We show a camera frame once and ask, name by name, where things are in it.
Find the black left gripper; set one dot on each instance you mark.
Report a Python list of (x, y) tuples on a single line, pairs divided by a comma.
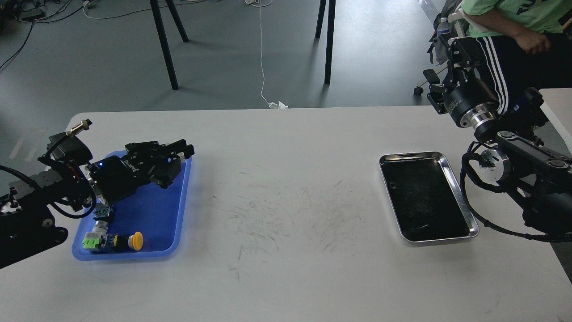
[(116, 178)]

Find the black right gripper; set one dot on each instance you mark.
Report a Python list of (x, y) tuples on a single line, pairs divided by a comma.
[(469, 102)]

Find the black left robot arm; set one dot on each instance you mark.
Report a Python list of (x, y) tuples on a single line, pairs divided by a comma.
[(77, 187)]

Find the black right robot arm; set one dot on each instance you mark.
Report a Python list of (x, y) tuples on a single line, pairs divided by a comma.
[(506, 156)]

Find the blue plastic tray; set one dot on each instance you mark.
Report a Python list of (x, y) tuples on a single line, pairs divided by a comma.
[(155, 212)]

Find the silver metal tray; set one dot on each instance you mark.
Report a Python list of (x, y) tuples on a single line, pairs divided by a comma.
[(426, 198)]

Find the white office chair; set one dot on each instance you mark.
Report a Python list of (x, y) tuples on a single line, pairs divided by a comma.
[(449, 20)]

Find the person in green shirt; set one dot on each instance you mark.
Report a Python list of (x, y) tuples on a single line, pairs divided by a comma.
[(524, 46)]

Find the black green contact block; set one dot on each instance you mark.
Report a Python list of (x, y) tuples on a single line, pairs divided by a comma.
[(103, 213)]

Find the yellow mushroom push button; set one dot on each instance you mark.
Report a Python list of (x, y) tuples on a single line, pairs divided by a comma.
[(119, 242)]

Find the white side table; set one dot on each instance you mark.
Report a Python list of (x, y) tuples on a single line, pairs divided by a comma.
[(558, 108)]

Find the black table leg right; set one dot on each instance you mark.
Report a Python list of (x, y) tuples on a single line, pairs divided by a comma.
[(331, 4)]

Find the black table leg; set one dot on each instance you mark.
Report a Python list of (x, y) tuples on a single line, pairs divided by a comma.
[(162, 36), (331, 4)]

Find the black table leg left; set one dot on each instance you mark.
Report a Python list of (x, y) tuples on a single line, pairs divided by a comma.
[(162, 36)]

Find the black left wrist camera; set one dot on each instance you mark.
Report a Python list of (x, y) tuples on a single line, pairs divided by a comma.
[(66, 146)]

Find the green and grey switch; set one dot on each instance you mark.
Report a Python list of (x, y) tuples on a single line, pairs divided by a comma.
[(94, 240)]

